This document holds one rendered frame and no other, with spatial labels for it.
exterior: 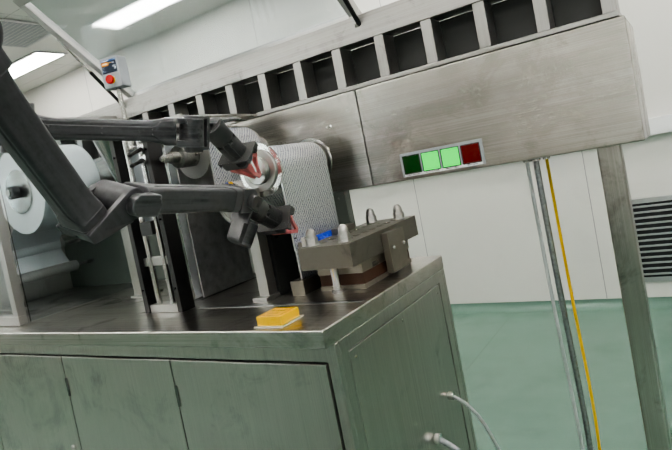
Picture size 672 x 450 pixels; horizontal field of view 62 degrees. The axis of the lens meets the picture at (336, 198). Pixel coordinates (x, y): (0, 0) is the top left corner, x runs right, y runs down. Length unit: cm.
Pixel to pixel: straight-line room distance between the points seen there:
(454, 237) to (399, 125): 258
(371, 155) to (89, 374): 105
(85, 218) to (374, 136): 99
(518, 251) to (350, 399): 295
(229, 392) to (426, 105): 93
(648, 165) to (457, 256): 138
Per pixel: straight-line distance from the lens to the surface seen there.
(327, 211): 167
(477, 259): 418
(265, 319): 129
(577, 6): 164
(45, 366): 206
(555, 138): 155
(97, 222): 99
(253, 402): 141
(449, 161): 162
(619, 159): 170
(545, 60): 156
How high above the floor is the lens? 122
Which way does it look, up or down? 3 degrees down
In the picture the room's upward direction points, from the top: 11 degrees counter-clockwise
